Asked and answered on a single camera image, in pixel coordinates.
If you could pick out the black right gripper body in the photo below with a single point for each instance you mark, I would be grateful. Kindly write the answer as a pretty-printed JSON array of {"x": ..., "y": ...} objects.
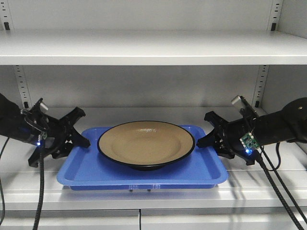
[{"x": 229, "y": 135}]

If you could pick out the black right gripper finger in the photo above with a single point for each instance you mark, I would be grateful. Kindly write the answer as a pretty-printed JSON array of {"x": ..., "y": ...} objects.
[
  {"x": 217, "y": 122},
  {"x": 208, "y": 140}
]

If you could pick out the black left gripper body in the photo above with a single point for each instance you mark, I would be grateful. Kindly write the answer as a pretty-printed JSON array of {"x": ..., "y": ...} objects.
[{"x": 57, "y": 143}]

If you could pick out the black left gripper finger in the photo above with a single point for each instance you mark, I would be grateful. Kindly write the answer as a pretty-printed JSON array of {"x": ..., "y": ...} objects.
[
  {"x": 72, "y": 117},
  {"x": 78, "y": 140}
]

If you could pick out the blue plastic tray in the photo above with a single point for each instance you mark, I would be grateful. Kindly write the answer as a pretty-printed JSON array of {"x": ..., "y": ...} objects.
[{"x": 88, "y": 169}]

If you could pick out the beige plate with black rim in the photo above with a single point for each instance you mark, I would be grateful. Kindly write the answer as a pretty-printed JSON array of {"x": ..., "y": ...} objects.
[{"x": 146, "y": 145}]

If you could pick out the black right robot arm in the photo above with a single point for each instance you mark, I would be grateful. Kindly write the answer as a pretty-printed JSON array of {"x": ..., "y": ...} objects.
[{"x": 288, "y": 124}]

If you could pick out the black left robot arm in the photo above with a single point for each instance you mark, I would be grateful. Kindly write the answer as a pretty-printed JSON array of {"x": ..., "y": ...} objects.
[{"x": 28, "y": 125}]

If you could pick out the grey cabinet lower shelf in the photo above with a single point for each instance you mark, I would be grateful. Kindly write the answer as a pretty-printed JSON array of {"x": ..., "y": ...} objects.
[{"x": 246, "y": 186}]

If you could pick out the grey cabinet shelf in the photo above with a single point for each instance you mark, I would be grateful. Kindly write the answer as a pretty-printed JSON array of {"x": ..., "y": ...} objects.
[
  {"x": 246, "y": 186},
  {"x": 150, "y": 48}
]

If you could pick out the grey cabinet upper shelf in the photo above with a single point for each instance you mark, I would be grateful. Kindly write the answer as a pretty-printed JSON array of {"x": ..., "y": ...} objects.
[{"x": 150, "y": 48}]

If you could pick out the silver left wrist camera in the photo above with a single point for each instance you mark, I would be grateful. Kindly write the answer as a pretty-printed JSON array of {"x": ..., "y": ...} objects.
[{"x": 41, "y": 106}]

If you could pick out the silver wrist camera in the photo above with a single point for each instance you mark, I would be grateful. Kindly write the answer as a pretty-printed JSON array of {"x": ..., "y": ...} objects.
[
  {"x": 41, "y": 106},
  {"x": 243, "y": 106}
]

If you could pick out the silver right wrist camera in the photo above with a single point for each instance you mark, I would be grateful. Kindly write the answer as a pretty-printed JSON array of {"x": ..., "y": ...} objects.
[{"x": 243, "y": 106}]

